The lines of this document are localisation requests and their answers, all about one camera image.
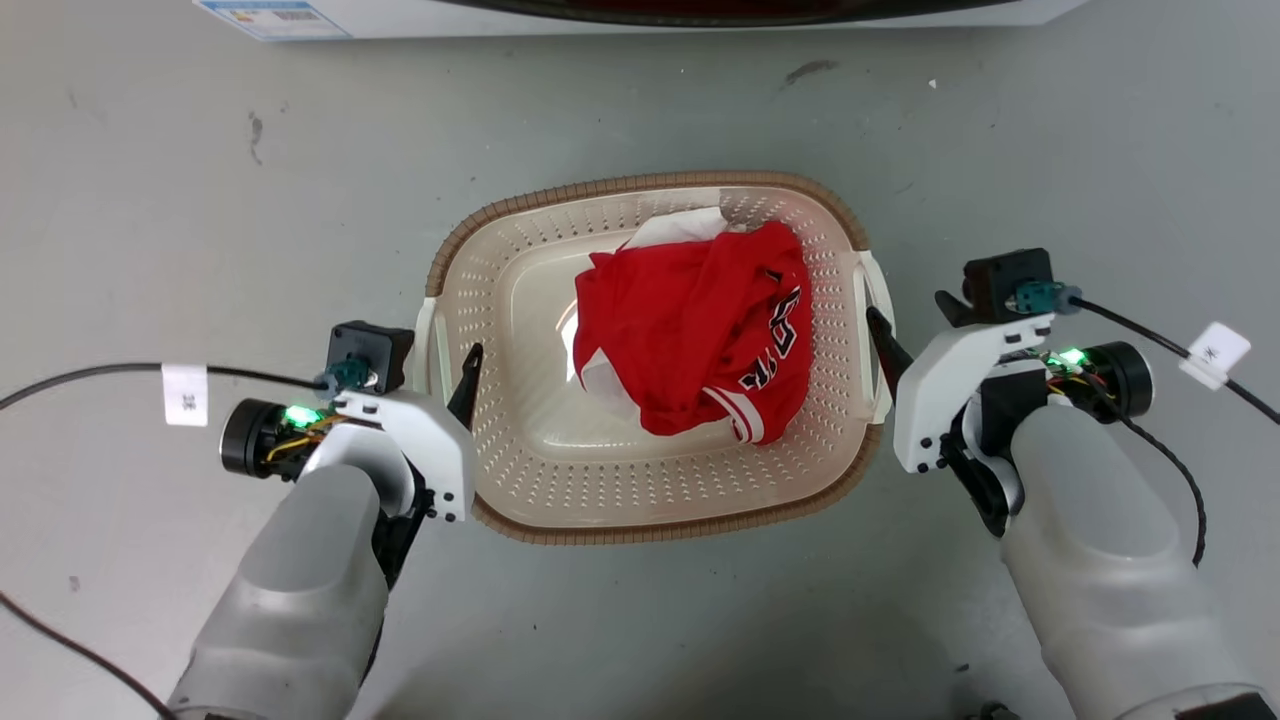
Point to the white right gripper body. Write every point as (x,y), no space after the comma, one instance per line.
(935,390)

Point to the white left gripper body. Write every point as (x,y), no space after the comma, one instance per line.
(440,445)

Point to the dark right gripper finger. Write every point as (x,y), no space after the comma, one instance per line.
(890,350)
(955,312)

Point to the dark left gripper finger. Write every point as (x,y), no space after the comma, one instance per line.
(467,390)

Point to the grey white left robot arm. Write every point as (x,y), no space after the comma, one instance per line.
(300,580)

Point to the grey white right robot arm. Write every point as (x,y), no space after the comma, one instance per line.
(1100,540)

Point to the beige plastic laundry basket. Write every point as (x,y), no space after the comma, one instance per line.
(560,440)

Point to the red sports jersey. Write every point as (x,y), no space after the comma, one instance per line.
(690,330)

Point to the white washing machine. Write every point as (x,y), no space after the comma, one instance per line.
(1040,10)

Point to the blue white machine label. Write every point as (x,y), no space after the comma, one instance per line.
(275,18)

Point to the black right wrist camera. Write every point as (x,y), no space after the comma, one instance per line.
(1005,275)

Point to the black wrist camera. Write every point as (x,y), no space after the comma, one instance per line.
(1005,275)
(372,350)

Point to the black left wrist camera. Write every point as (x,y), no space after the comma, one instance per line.
(372,350)

